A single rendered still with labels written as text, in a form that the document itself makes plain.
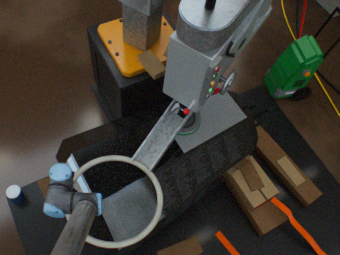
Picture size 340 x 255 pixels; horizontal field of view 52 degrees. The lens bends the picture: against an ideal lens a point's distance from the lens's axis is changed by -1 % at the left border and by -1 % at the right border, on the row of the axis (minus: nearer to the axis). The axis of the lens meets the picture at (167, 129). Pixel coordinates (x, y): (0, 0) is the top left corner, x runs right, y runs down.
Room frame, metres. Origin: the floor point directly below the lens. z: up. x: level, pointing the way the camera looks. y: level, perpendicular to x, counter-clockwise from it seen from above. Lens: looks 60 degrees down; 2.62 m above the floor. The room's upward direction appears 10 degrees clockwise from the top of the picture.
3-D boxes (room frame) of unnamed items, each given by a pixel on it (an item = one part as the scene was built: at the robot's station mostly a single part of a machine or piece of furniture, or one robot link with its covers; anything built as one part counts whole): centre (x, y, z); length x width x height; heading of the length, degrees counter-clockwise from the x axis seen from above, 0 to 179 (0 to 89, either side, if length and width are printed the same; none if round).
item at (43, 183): (0.76, 0.79, 0.02); 0.25 x 0.10 x 0.01; 41
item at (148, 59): (1.50, 0.18, 0.81); 0.20 x 0.10 x 0.05; 45
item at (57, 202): (0.40, 0.39, 1.17); 0.12 x 0.12 x 0.09; 7
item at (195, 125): (1.12, -0.08, 0.82); 0.21 x 0.21 x 0.01
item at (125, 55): (1.73, 0.29, 0.76); 0.49 x 0.49 x 0.05; 37
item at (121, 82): (1.73, 0.29, 0.37); 0.66 x 0.66 x 0.74; 37
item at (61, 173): (0.50, 0.42, 1.16); 0.10 x 0.09 x 0.12; 7
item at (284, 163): (1.25, -1.02, 0.10); 0.25 x 0.10 x 0.01; 41
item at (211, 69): (1.01, -0.15, 1.35); 0.08 x 0.03 x 0.28; 155
